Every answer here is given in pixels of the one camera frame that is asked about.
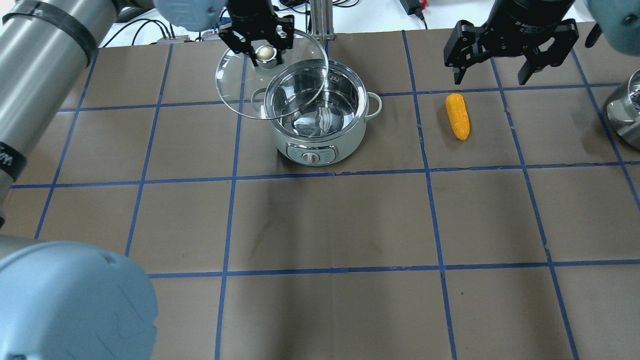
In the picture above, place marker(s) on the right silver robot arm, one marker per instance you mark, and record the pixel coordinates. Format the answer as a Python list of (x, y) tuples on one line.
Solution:
[(616, 20)]

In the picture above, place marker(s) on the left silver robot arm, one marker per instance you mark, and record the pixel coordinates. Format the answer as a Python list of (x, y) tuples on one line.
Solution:
[(61, 300)]

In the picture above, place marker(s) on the steel steamer pot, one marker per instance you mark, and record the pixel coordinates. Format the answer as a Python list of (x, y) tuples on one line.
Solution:
[(623, 110)]

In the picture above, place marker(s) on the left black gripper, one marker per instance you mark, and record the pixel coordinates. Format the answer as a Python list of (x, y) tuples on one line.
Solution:
[(249, 11)]

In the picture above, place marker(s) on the aluminium frame post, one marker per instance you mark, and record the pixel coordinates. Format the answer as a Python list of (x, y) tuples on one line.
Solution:
[(321, 20)]

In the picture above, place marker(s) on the brown paper table cover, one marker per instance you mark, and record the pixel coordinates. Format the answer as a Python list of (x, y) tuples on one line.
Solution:
[(520, 243)]

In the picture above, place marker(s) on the yellow corn cob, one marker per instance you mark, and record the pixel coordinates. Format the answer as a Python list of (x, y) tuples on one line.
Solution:
[(459, 119)]

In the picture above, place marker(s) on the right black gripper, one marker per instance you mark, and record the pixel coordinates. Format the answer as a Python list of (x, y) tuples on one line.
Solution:
[(529, 14)]

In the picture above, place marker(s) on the black power adapter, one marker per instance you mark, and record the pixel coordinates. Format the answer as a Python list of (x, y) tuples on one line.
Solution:
[(414, 7)]

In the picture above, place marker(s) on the pale green electric pot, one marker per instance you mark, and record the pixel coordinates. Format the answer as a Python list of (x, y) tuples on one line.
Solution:
[(317, 110)]

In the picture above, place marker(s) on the glass pot lid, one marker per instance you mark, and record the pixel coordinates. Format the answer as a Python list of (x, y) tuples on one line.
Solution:
[(240, 90)]

